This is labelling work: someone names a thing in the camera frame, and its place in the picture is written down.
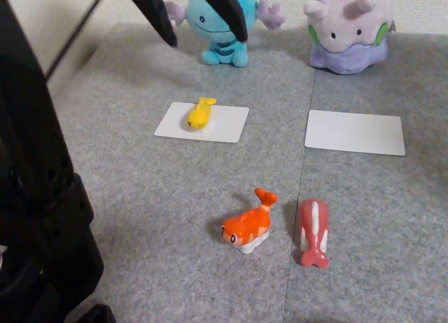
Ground white blank card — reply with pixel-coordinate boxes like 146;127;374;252
153;102;251;144
304;109;407;157

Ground grey felt mat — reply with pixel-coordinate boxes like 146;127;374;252
283;32;448;323
47;21;318;323

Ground orange shrimp sushi figure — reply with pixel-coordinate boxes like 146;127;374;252
219;187;279;255

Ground yellow egg sushi figure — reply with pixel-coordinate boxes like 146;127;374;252
185;96;218;133

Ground red tuna sushi figure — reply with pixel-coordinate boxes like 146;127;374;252
297;198;331;269

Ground blue Wooper plush toy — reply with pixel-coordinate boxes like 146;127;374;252
164;0;288;69

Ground thin black cable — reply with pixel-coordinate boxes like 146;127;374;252
44;0;112;81

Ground purple Goomy plush toy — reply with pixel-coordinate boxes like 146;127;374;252
302;0;395;76

